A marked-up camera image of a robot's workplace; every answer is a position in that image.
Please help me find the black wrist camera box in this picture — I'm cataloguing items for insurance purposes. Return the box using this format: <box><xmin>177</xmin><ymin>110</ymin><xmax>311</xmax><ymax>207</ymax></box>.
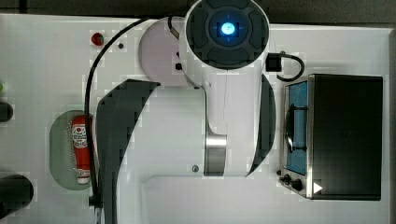
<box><xmin>265</xmin><ymin>53</ymin><xmax>282</xmax><ymax>72</ymax></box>

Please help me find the black round pot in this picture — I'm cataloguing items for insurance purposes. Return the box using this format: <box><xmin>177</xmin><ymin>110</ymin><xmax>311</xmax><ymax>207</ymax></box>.
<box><xmin>0</xmin><ymin>102</ymin><xmax>13</xmax><ymax>122</ymax></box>

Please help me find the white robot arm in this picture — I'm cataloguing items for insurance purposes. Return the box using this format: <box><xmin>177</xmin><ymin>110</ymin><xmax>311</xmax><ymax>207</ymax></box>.
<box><xmin>94</xmin><ymin>0</ymin><xmax>275</xmax><ymax>224</ymax></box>

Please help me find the black cylinder container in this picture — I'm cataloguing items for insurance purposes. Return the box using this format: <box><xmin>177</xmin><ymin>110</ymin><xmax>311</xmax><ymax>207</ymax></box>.
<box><xmin>0</xmin><ymin>175</ymin><xmax>34</xmax><ymax>218</ymax></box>

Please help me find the green oval strainer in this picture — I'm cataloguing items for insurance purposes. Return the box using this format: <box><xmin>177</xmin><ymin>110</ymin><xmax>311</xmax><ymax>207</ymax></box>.
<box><xmin>49</xmin><ymin>110</ymin><xmax>91</xmax><ymax>190</ymax></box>

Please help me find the silver black toaster oven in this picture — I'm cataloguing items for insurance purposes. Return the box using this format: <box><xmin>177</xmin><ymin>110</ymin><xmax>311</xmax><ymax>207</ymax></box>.
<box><xmin>277</xmin><ymin>74</ymin><xmax>383</xmax><ymax>201</ymax></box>

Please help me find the red ketchup bottle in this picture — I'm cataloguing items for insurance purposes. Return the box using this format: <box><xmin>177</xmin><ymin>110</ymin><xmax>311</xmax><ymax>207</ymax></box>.
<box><xmin>71</xmin><ymin>116</ymin><xmax>91</xmax><ymax>185</ymax></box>

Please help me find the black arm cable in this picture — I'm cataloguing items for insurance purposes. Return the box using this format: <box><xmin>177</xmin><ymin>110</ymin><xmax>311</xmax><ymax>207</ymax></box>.
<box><xmin>84</xmin><ymin>16</ymin><xmax>157</xmax><ymax>208</ymax></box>

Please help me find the lilac round plate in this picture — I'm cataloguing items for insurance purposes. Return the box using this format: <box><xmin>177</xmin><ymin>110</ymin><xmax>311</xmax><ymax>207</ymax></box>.
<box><xmin>138</xmin><ymin>18</ymin><xmax>188</xmax><ymax>87</ymax></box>

